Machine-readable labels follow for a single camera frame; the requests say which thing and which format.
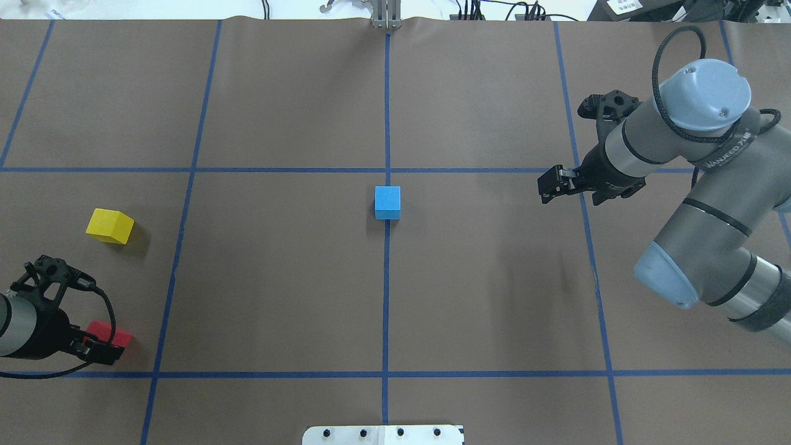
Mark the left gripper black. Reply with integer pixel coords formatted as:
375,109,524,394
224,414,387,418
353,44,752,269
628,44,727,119
25,309,122,366

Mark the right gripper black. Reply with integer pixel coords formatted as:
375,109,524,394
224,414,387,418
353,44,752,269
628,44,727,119
537,143,646,206

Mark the red block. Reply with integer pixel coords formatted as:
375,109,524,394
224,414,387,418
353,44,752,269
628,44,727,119
85,320,133,347

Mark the blue block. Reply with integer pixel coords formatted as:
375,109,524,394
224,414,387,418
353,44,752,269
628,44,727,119
374,185,402,221

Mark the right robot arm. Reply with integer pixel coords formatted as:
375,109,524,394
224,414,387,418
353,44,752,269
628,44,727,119
537,58,789,343

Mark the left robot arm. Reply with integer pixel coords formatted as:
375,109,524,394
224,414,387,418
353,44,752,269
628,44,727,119
1,293,126,365

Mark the yellow block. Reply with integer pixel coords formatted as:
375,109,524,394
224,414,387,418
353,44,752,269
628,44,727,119
85,208,135,245

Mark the blue tape line lengthwise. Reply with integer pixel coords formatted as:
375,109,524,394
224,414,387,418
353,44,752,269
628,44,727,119
381,33,392,425

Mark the brown paper table cover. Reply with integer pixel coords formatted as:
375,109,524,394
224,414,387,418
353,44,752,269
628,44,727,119
2,17,789,444

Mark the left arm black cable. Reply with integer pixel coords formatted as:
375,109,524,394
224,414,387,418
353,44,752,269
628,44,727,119
0,286,117,379

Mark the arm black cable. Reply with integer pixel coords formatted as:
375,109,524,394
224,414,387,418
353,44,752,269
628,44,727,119
0,286,117,379
653,25,782,144

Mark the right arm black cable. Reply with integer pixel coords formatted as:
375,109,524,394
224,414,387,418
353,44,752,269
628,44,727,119
653,25,782,144

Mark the aluminium frame post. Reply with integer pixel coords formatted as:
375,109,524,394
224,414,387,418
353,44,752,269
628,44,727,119
367,0,402,30

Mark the white camera pillar base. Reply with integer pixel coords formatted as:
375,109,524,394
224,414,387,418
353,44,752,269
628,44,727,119
302,425,465,444

